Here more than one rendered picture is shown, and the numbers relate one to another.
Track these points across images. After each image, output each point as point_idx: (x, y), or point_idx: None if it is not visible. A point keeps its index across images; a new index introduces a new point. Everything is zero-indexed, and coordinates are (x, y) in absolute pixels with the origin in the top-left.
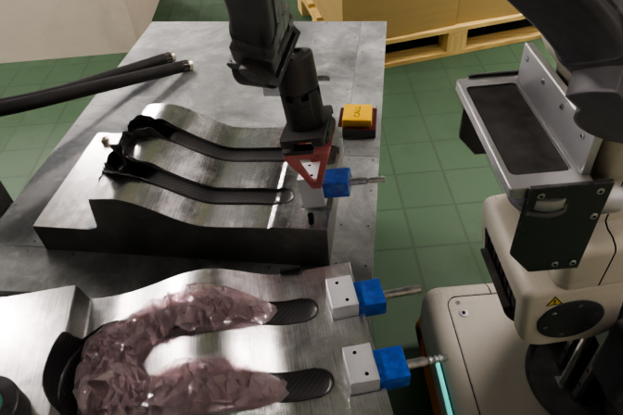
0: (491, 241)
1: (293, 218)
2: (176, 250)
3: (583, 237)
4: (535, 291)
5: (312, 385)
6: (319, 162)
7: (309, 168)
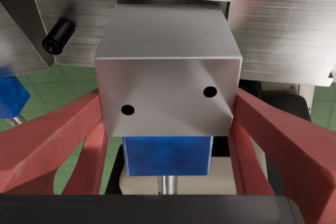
0: (219, 157)
1: None
2: None
3: None
4: (122, 190)
5: None
6: (221, 124)
7: (186, 93)
